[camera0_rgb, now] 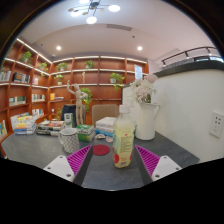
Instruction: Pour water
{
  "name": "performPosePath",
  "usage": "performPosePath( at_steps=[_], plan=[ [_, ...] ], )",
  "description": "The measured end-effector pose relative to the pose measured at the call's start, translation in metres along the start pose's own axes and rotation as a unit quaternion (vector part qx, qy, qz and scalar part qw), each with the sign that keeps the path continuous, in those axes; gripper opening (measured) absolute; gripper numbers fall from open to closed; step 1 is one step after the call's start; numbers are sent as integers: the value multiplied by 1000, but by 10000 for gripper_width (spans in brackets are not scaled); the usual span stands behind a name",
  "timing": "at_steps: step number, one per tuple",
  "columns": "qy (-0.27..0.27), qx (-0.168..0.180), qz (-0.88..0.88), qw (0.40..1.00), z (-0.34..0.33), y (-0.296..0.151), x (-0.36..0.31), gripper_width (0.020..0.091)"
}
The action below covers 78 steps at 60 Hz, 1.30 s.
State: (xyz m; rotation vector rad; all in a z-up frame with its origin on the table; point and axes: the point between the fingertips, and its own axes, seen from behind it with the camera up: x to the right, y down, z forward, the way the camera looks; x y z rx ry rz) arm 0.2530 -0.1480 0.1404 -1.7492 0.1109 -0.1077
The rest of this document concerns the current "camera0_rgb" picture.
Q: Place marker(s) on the green tissue box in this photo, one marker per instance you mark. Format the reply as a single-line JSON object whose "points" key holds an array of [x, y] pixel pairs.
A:
{"points": [[85, 131]]}

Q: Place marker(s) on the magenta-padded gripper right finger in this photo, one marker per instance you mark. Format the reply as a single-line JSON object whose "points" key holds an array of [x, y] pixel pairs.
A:
{"points": [[165, 166]]}

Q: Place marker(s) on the clear bottle with yellow drink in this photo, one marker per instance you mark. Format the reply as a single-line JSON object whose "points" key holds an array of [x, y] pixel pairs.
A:
{"points": [[123, 140]]}

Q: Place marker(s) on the stack of white books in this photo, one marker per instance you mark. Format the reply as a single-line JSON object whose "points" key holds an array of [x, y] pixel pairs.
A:
{"points": [[105, 125]]}

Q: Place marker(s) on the multi-bulb ceiling lamp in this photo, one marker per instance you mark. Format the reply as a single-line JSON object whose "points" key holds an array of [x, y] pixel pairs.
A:
{"points": [[92, 8]]}

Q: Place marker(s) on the small green white carton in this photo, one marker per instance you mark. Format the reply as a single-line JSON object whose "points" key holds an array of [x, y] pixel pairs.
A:
{"points": [[68, 120]]}

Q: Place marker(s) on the flat round red coaster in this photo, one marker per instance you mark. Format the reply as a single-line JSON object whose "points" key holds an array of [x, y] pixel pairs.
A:
{"points": [[101, 150]]}

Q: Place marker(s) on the small patterned dish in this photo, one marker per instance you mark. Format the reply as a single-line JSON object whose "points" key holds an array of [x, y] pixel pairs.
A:
{"points": [[100, 136]]}

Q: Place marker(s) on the dark blue chair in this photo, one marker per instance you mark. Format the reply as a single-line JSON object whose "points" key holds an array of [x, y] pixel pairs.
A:
{"points": [[68, 110]]}

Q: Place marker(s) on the white patterned ceramic mug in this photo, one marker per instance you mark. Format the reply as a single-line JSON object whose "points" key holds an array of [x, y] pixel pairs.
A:
{"points": [[70, 141]]}

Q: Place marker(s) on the ceiling air vent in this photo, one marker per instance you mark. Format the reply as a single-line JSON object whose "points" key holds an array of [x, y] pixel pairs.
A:
{"points": [[119, 27]]}

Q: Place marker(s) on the round recessed ceiling light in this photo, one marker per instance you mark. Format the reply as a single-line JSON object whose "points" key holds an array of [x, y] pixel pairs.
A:
{"points": [[58, 48], [139, 48]]}

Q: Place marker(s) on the wooden artist mannequin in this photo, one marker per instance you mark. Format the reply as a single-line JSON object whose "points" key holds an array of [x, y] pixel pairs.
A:
{"points": [[79, 106]]}

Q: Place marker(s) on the stack of colourful books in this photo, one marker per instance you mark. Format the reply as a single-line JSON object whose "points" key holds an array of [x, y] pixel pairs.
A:
{"points": [[24, 126]]}

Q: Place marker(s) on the white pitcher vase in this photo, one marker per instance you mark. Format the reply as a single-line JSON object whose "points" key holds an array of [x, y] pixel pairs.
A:
{"points": [[145, 123]]}

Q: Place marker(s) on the dark metal railing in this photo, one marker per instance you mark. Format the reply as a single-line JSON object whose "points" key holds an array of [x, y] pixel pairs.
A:
{"points": [[186, 53]]}

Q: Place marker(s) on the small colourful packet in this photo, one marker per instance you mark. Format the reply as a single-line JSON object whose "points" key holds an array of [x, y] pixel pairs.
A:
{"points": [[109, 138]]}

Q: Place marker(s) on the white wall socket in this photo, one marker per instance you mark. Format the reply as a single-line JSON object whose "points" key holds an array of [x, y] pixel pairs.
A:
{"points": [[216, 124]]}

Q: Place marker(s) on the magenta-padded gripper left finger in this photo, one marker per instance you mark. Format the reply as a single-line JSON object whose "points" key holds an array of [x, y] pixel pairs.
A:
{"points": [[60, 166]]}

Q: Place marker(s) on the beige chair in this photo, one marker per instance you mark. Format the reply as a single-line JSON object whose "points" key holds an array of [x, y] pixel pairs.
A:
{"points": [[104, 112]]}

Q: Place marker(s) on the wooden wall shelf unit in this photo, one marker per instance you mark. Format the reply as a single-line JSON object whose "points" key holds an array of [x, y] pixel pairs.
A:
{"points": [[103, 91]]}

